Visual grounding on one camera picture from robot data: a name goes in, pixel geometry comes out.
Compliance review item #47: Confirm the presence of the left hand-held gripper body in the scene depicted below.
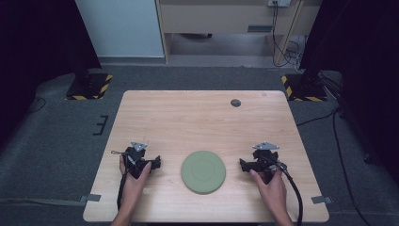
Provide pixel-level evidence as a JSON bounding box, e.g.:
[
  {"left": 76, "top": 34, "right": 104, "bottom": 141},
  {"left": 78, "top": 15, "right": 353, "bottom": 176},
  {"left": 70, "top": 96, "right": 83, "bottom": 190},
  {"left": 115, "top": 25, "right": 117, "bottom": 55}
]
[{"left": 124, "top": 141, "right": 152, "bottom": 180}]

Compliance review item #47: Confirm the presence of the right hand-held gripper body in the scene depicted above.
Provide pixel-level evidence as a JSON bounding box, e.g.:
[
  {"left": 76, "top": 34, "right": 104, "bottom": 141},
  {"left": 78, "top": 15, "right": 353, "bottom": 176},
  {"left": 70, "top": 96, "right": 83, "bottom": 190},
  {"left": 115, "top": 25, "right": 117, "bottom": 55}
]
[{"left": 252, "top": 141, "right": 287, "bottom": 185}]

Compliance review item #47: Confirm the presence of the person's left hand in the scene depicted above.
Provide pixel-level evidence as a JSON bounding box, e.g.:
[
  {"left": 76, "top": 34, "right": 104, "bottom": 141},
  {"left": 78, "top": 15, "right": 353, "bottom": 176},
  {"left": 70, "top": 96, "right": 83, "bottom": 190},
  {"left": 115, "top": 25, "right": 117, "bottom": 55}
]
[{"left": 119, "top": 154, "right": 152, "bottom": 205}]

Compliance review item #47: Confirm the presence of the person's right hand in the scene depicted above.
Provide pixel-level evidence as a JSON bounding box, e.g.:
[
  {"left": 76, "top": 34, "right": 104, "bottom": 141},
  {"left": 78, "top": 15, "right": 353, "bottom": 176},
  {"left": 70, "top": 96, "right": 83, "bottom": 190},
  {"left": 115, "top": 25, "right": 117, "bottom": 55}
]
[{"left": 249, "top": 169, "right": 288, "bottom": 213}]

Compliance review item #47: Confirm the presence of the grey tape piece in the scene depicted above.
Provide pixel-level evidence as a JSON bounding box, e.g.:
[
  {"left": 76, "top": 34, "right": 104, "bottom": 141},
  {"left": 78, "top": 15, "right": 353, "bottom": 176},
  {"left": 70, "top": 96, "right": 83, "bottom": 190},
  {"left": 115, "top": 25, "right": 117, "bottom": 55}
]
[
  {"left": 311, "top": 195, "right": 333, "bottom": 205},
  {"left": 78, "top": 193, "right": 103, "bottom": 203}
]

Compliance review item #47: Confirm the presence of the black stand with striped base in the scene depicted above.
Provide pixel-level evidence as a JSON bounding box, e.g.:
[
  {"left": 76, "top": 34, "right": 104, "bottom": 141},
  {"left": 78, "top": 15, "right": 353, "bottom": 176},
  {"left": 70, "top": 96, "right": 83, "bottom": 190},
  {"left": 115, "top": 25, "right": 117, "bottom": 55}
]
[
  {"left": 65, "top": 62, "right": 114, "bottom": 102},
  {"left": 280, "top": 67, "right": 328, "bottom": 103}
]

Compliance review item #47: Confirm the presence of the grey rectangular desk plate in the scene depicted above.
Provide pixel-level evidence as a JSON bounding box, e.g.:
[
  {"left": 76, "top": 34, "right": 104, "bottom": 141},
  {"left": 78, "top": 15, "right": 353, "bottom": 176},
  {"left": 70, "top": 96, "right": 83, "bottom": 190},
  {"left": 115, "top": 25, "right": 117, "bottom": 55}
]
[{"left": 247, "top": 24, "right": 274, "bottom": 33}]

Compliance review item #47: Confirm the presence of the black curtain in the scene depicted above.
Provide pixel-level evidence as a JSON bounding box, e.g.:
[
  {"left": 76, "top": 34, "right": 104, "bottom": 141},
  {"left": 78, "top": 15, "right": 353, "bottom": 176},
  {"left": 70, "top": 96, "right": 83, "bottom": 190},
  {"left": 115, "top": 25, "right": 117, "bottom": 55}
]
[
  {"left": 0, "top": 0, "right": 103, "bottom": 149},
  {"left": 299, "top": 0, "right": 399, "bottom": 186}
]

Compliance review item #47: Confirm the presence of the light wooden desk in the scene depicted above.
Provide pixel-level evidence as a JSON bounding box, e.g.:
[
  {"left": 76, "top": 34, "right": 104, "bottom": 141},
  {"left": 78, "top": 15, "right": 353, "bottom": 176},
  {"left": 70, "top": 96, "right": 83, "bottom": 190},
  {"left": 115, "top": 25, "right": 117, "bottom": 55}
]
[{"left": 155, "top": 0, "right": 324, "bottom": 66}]

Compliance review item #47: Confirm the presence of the grey power outlet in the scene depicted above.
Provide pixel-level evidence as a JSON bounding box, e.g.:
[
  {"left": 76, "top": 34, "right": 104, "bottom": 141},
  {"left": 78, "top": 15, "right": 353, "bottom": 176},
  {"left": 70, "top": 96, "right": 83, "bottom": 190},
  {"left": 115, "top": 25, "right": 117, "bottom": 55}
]
[{"left": 267, "top": 0, "right": 292, "bottom": 8}]

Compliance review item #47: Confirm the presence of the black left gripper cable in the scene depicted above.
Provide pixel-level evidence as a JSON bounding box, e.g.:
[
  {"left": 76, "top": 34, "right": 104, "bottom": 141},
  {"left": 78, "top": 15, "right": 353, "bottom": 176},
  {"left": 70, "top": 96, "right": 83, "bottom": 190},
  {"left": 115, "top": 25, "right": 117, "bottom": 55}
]
[{"left": 116, "top": 168, "right": 130, "bottom": 211}]

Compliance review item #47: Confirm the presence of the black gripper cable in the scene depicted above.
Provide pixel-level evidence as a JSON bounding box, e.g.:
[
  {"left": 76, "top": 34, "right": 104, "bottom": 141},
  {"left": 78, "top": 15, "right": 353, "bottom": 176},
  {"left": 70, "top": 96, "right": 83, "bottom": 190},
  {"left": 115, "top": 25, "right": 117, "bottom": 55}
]
[
  {"left": 277, "top": 161, "right": 304, "bottom": 226},
  {"left": 116, "top": 168, "right": 130, "bottom": 211}
]

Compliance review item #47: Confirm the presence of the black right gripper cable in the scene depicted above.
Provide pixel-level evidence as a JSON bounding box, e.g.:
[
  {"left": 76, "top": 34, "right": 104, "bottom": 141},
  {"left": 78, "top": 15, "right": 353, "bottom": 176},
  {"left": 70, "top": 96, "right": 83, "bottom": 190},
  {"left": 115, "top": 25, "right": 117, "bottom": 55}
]
[{"left": 277, "top": 161, "right": 304, "bottom": 226}]

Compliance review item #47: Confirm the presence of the long black floor cable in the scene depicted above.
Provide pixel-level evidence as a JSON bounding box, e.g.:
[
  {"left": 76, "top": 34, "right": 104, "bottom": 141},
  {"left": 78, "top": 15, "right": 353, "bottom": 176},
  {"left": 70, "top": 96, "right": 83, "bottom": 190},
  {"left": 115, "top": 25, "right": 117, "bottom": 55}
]
[{"left": 295, "top": 106, "right": 375, "bottom": 226}]

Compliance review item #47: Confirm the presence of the white cable bundle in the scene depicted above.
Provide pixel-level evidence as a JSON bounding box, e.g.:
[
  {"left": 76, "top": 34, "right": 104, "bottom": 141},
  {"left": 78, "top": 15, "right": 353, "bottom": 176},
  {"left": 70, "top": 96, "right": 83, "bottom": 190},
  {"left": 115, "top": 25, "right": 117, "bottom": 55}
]
[{"left": 286, "top": 36, "right": 306, "bottom": 73}]

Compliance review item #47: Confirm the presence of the thin black floor cable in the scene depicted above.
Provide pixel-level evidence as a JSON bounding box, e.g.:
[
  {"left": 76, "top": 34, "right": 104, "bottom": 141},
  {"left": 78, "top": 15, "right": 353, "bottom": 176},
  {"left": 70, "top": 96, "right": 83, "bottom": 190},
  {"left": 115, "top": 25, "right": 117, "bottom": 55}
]
[{"left": 26, "top": 96, "right": 47, "bottom": 115}]

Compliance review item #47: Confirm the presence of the black hanging power cable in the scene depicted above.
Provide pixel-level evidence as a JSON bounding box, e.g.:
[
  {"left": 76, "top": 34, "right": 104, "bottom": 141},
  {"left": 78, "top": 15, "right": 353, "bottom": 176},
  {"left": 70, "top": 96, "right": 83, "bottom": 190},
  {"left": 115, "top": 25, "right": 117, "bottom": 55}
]
[{"left": 271, "top": 1, "right": 302, "bottom": 68}]

